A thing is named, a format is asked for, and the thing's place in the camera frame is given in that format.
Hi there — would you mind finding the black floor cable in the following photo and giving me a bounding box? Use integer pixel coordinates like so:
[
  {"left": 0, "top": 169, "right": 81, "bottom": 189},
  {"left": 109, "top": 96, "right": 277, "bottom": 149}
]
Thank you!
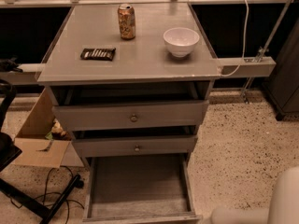
[{"left": 8, "top": 165, "right": 86, "bottom": 224}]

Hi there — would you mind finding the grey metal railing beam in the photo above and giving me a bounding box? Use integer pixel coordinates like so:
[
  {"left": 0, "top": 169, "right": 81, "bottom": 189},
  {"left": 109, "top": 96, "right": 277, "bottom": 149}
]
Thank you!
[{"left": 0, "top": 57, "right": 276, "bottom": 85}]

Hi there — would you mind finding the black chair base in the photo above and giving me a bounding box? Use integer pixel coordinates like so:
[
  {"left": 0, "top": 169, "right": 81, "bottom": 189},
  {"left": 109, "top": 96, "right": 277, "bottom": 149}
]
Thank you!
[{"left": 0, "top": 77, "right": 85, "bottom": 224}]

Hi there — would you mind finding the dark grey side cabinet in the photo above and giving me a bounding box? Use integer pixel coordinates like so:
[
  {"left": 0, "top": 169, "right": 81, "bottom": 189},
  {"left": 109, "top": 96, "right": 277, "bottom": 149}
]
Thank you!
[{"left": 263, "top": 21, "right": 299, "bottom": 121}]

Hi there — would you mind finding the white bowl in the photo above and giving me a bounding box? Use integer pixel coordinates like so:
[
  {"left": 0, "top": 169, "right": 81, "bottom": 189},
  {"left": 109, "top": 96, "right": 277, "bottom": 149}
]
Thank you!
[{"left": 164, "top": 27, "right": 200, "bottom": 58}]

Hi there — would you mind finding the gold soda can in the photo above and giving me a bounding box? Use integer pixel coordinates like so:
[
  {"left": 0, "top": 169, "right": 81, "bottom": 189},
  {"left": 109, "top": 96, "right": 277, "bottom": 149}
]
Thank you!
[{"left": 118, "top": 4, "right": 135, "bottom": 40}]

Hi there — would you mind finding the white cable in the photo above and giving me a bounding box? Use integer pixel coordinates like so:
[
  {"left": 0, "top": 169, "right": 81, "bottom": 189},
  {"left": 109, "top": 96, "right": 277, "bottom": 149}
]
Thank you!
[{"left": 219, "top": 0, "right": 250, "bottom": 78}]

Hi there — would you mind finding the cardboard box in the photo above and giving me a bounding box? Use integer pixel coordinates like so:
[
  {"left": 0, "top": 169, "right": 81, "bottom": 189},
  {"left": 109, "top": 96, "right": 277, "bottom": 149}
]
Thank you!
[{"left": 13, "top": 90, "right": 71, "bottom": 168}]

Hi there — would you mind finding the dark chocolate bar wrapper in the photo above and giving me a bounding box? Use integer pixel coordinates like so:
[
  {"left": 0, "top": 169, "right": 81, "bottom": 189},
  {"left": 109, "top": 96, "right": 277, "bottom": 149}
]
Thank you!
[{"left": 80, "top": 48, "right": 116, "bottom": 61}]

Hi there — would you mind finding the grey drawer cabinet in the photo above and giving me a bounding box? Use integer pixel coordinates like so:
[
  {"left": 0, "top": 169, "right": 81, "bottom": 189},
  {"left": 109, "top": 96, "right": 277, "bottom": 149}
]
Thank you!
[{"left": 36, "top": 2, "right": 222, "bottom": 173}]

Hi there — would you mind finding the grey top drawer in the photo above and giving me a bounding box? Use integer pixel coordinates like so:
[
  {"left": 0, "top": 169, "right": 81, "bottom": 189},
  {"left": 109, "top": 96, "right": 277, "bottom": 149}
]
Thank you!
[{"left": 52, "top": 100, "right": 208, "bottom": 132}]

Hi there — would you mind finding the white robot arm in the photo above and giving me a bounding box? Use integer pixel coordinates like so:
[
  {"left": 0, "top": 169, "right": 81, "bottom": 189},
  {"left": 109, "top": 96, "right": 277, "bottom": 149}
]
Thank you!
[{"left": 210, "top": 166, "right": 299, "bottom": 224}]

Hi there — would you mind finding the grey bottom drawer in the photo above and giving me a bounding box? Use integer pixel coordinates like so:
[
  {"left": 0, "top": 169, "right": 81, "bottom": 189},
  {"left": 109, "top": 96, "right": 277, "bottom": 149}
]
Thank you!
[{"left": 82, "top": 154, "right": 202, "bottom": 224}]

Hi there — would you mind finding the grey drawer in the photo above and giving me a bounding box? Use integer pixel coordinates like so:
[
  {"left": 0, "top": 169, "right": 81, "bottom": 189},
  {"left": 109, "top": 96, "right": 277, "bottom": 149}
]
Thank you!
[
  {"left": 72, "top": 135, "right": 197, "bottom": 158},
  {"left": 52, "top": 100, "right": 208, "bottom": 132},
  {"left": 82, "top": 154, "right": 202, "bottom": 224}
]

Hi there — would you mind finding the metal diagonal rod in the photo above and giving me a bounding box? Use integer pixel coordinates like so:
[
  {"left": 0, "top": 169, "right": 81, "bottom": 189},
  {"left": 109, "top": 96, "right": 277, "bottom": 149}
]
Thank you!
[{"left": 241, "top": 0, "right": 293, "bottom": 104}]

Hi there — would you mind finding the grey middle drawer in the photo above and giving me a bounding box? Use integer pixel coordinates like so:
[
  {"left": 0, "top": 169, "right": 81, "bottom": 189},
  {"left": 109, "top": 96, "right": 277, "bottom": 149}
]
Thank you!
[{"left": 72, "top": 135, "right": 197, "bottom": 158}]

